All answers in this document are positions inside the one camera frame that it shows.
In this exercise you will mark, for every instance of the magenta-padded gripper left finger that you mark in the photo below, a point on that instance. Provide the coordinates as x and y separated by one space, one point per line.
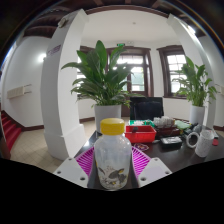
71 171

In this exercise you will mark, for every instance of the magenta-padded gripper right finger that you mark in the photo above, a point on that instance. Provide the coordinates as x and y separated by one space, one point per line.
153 171

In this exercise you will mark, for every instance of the clear bottle with yellow cap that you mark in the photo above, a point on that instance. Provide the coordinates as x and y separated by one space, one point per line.
112 156

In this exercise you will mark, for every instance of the small round pink sticker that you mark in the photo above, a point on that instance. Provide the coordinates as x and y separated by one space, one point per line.
141 146

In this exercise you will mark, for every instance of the small black flat device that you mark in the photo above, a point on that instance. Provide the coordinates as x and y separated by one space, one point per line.
171 142

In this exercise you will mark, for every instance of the red plastic box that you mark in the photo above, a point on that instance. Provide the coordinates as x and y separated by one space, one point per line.
140 135

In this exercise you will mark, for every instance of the brown tray with white cups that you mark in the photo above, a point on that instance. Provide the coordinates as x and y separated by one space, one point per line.
164 126

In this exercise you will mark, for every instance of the green flat box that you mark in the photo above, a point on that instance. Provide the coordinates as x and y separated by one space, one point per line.
141 122

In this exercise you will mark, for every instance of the green book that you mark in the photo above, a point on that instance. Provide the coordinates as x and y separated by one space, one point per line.
182 125

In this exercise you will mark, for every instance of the white speckled mug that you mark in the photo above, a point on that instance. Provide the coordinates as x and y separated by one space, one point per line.
204 144

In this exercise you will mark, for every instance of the grey ball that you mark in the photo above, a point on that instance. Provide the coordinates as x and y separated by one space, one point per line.
198 128

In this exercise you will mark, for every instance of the black office chair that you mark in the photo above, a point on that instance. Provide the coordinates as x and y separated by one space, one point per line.
146 108

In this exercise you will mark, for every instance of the green plant in white pot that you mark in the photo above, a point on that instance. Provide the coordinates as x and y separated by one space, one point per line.
196 115
107 115

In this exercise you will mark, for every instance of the flat round red coaster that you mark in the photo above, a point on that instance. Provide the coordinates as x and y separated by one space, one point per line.
215 141

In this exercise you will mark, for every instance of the brown double door with glass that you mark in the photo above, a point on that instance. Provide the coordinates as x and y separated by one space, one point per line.
138 78

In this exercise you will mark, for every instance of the brown-framed window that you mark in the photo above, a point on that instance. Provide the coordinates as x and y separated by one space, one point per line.
175 70
81 76

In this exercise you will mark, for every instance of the green exit sign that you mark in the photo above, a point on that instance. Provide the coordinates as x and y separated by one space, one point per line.
121 44

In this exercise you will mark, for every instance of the white wall lamp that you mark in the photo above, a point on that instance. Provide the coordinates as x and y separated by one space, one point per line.
41 57

